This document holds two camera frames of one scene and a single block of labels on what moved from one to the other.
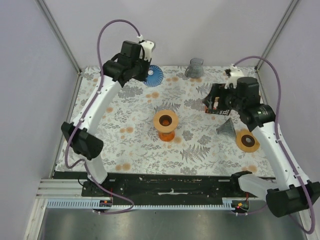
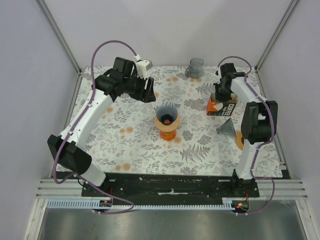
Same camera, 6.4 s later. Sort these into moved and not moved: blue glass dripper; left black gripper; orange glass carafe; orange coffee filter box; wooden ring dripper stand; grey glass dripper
Moved: left black gripper; blue glass dripper
Not moved: orange glass carafe; grey glass dripper; wooden ring dripper stand; orange coffee filter box
